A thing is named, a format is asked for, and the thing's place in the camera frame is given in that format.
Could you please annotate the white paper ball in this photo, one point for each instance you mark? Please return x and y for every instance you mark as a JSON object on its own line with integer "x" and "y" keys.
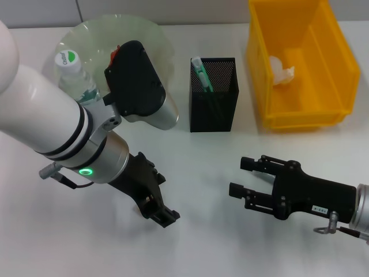
{"x": 281, "y": 72}

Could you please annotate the black mesh pen holder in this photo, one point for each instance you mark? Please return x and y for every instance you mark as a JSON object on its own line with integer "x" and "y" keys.
{"x": 213, "y": 115}

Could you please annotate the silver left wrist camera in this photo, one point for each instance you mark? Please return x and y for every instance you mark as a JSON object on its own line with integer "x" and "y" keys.
{"x": 138, "y": 83}

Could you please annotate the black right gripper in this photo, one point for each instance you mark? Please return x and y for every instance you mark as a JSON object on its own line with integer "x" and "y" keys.
{"x": 311, "y": 196}

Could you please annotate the clear water bottle green label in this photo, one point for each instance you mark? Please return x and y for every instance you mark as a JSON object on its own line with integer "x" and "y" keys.
{"x": 73, "y": 78}

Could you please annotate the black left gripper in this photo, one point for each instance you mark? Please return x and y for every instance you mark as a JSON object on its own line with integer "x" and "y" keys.
{"x": 138, "y": 181}

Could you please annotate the yellow plastic storage bin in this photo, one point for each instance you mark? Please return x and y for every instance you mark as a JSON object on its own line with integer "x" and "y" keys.
{"x": 317, "y": 72}

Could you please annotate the mint green utility knife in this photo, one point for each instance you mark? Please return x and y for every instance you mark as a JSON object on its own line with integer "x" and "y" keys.
{"x": 203, "y": 78}

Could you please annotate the wavy green glass fruit plate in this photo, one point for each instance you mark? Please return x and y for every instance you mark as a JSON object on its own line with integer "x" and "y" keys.
{"x": 161, "y": 52}

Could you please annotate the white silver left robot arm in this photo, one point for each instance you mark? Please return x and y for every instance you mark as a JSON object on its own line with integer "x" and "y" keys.
{"x": 43, "y": 115}

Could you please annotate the orange knitted toy fruit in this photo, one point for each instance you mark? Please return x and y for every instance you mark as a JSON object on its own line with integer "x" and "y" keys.
{"x": 113, "y": 56}

